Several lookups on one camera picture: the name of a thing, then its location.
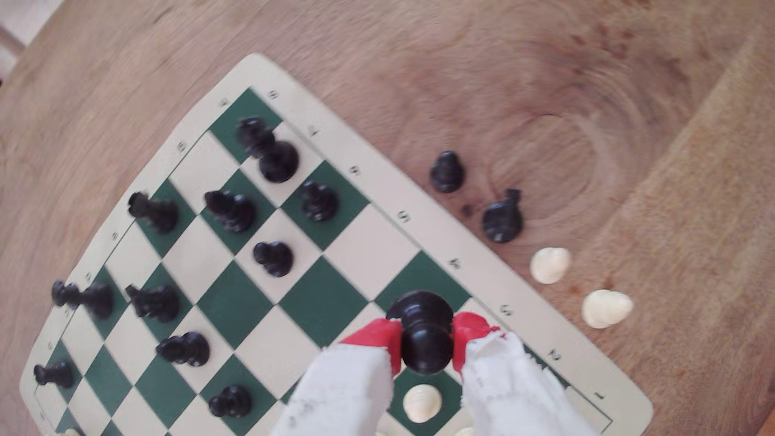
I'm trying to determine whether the black chess rook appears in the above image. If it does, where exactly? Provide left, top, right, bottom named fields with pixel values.
left=127, top=192, right=179, bottom=235
left=33, top=361, right=75, bottom=390

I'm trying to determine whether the black chess bishop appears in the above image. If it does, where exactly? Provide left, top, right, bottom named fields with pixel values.
left=204, top=189, right=257, bottom=234

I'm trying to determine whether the black pawn centre left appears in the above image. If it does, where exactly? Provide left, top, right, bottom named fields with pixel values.
left=155, top=331, right=211, bottom=368

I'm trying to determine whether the black chess queen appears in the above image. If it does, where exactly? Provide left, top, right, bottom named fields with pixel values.
left=51, top=280, right=114, bottom=321

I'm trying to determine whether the black chess king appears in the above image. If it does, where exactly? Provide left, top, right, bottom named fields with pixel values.
left=236, top=117, right=300, bottom=184

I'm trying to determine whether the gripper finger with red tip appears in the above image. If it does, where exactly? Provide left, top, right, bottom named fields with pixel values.
left=270, top=318, right=403, bottom=436
left=453, top=312, right=597, bottom=436

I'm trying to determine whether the black chess knight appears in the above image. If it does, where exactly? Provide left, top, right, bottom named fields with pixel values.
left=482, top=188, right=524, bottom=244
left=125, top=284, right=180, bottom=323

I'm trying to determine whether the white chess pawn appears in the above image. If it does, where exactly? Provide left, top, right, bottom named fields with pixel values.
left=402, top=384, right=443, bottom=424
left=530, top=247, right=572, bottom=285

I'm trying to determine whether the green white chess board mat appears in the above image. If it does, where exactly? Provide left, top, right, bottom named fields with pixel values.
left=18, top=53, right=655, bottom=436

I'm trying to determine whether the white chess bishop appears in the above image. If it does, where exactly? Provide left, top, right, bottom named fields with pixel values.
left=581, top=289, right=635, bottom=329

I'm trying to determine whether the black chess pawn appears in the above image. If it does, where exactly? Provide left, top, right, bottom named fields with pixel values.
left=253, top=241, right=294, bottom=278
left=208, top=385, right=253, bottom=419
left=385, top=291, right=455, bottom=375
left=430, top=151, right=466, bottom=194
left=301, top=180, right=339, bottom=222

